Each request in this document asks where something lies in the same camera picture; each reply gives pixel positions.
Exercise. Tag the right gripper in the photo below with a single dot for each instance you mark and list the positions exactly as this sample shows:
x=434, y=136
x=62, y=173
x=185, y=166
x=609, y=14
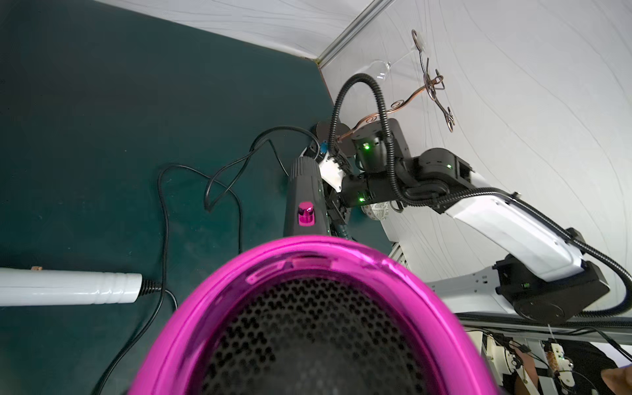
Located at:
x=338, y=215

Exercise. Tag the black hair dryer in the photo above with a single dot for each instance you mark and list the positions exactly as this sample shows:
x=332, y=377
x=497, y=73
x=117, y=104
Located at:
x=313, y=314

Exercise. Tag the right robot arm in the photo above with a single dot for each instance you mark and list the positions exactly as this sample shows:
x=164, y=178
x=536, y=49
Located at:
x=549, y=274

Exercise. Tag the white hair dryer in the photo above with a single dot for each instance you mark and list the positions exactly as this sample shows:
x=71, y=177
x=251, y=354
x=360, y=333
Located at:
x=21, y=287

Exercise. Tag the green table mat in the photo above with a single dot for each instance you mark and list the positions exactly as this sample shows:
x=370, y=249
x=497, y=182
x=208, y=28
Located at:
x=134, y=145

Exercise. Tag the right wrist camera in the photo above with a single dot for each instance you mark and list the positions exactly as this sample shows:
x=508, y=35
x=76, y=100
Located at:
x=334, y=166

